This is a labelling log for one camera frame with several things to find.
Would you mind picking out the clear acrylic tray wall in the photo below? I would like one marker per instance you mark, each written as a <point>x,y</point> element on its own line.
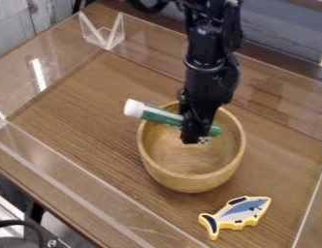
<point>90,205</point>

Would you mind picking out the yellow blue fish toy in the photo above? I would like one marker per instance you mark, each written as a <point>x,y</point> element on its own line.
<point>240,212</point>

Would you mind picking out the green white marker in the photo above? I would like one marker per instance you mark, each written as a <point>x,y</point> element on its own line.
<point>152,113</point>

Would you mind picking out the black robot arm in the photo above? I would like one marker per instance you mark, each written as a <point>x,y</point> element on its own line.
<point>212,27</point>

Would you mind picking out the brown wooden bowl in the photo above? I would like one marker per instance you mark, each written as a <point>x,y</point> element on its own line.
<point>192,168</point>

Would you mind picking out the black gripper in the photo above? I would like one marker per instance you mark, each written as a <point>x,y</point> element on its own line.
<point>208,89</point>

